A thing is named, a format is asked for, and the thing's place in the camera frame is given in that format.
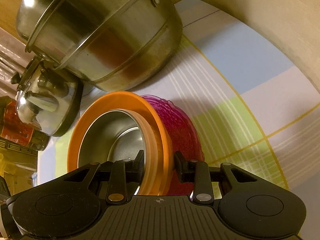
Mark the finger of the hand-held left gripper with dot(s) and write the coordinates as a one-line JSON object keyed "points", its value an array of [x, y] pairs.
{"points": [[140, 166]]}

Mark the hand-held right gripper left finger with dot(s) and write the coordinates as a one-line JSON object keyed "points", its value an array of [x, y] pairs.
{"points": [[140, 166]]}

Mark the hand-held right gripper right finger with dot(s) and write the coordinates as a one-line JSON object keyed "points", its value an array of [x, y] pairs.
{"points": [[179, 166]]}

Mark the large pink transparent plate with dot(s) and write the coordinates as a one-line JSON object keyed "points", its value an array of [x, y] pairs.
{"points": [[182, 130]]}

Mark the stainless steel bowl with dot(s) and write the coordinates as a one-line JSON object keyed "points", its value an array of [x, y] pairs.
{"points": [[117, 132]]}

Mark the orange plastic bowl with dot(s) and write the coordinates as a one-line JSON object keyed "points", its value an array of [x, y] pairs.
{"points": [[152, 115]]}

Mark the cardboard box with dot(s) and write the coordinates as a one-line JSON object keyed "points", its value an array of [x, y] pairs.
{"points": [[20, 177]]}

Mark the large cooking oil bottle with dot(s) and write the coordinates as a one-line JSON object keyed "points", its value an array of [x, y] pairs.
{"points": [[17, 130]]}

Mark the stainless steel kettle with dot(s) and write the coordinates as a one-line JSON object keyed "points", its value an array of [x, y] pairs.
{"points": [[47, 100]]}

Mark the plaid tablecloth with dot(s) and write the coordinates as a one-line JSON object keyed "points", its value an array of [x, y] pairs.
{"points": [[225, 80]]}

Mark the stainless steel steamer pot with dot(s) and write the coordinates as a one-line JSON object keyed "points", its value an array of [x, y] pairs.
{"points": [[100, 30]]}

